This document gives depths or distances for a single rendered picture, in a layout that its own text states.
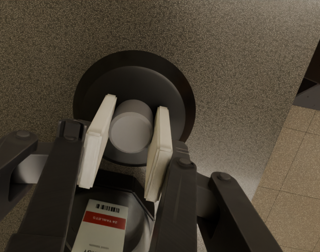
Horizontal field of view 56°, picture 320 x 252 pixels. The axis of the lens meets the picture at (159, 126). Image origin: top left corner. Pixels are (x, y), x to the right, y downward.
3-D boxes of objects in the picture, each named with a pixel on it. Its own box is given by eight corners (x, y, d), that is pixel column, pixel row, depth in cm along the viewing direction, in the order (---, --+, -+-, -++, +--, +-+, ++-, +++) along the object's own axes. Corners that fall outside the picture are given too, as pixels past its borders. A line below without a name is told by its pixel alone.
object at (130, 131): (72, 141, 26) (46, 182, 20) (89, 33, 23) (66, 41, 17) (175, 164, 27) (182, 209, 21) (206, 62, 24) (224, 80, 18)
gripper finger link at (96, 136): (91, 190, 15) (75, 187, 15) (109, 135, 21) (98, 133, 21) (102, 135, 14) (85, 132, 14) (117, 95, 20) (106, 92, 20)
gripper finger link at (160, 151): (157, 147, 14) (173, 151, 14) (157, 104, 21) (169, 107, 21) (143, 201, 15) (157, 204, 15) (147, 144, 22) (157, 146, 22)
